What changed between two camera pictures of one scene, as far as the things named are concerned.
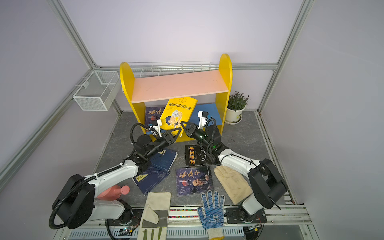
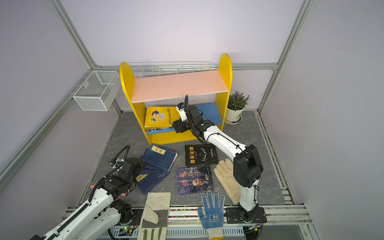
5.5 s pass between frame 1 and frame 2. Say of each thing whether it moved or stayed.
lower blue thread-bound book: stayed
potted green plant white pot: stayed
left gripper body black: moved
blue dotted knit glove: stayed
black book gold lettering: stayed
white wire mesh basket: stayed
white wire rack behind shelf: stayed
